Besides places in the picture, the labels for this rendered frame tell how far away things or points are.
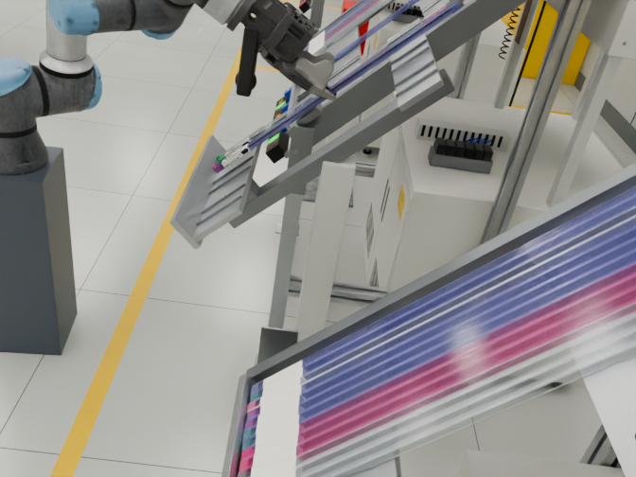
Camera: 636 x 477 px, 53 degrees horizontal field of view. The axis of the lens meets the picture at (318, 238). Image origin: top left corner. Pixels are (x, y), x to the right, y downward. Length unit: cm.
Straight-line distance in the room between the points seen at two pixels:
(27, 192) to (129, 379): 57
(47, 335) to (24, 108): 63
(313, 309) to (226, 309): 76
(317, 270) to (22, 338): 94
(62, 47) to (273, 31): 63
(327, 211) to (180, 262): 112
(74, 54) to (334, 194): 71
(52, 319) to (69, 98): 59
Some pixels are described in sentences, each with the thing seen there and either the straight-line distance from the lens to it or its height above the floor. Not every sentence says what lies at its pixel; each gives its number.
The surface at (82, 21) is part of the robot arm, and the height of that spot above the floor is 103.
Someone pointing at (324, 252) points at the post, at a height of 63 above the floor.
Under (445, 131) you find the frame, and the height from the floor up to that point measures 66.
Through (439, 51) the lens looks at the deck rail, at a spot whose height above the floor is 96.
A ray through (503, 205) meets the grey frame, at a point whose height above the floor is 63.
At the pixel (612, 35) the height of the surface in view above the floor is 104.
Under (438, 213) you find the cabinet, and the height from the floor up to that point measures 57.
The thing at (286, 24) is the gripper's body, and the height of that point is 105.
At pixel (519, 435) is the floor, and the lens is 191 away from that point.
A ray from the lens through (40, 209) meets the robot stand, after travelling 163.
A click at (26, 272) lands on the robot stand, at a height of 28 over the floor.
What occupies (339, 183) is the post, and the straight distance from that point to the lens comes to 115.
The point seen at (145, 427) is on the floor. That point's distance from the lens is 172.
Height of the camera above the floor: 132
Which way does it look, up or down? 33 degrees down
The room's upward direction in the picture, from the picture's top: 10 degrees clockwise
